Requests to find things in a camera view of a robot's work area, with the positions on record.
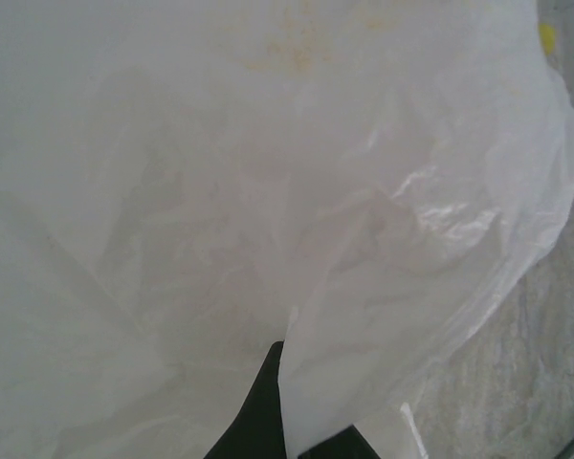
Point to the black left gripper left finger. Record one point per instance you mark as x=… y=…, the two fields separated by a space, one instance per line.
x=263 y=416

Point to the white plastic bag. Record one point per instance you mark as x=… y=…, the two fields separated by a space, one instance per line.
x=268 y=191

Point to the yellow-green pear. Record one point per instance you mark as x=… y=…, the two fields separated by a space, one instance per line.
x=548 y=36

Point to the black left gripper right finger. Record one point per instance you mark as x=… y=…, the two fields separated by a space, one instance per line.
x=337 y=447

